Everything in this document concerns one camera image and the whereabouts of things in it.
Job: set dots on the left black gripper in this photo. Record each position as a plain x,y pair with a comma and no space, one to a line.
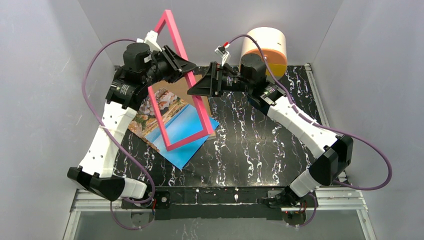
168,62

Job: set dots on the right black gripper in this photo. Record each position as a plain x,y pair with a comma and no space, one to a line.
214,79

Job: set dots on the brown cardboard backing board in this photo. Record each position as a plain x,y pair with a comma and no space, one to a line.
180,89

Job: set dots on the pink photo frame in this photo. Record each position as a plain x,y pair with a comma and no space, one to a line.
167,19

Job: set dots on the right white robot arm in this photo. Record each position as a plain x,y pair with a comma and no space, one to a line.
332,152

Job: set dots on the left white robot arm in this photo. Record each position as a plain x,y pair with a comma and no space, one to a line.
95,171

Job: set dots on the round cream drawer cabinet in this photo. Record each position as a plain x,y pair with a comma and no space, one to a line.
273,44

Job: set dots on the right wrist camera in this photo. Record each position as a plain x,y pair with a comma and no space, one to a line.
224,54

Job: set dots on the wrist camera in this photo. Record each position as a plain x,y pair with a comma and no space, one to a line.
224,54
151,40

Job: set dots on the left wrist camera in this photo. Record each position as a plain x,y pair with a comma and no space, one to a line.
151,40

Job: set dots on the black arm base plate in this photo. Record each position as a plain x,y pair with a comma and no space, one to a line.
228,202

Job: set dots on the aluminium right side rail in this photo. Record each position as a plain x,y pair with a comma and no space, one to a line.
341,176

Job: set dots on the aluminium rail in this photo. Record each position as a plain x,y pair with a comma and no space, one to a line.
332,198
341,176

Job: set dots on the aluminium front rail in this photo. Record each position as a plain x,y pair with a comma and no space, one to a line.
332,198

